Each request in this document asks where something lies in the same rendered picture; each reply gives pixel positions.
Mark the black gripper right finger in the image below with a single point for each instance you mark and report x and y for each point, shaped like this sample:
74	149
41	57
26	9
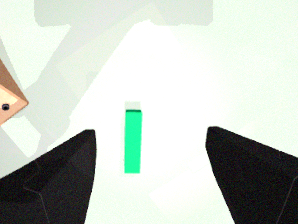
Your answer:
258	183

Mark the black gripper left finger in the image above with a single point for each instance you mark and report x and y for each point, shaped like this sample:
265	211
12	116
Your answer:
53	189

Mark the green rectangular post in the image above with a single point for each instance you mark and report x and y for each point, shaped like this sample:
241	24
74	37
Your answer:
133	126

